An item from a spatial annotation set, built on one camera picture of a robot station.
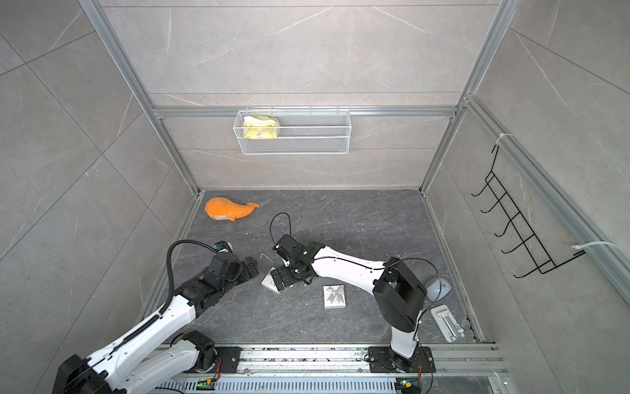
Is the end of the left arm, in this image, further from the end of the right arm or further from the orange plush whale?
the orange plush whale

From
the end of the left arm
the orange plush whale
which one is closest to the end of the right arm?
the end of the left arm

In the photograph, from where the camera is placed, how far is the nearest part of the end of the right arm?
0.60 metres
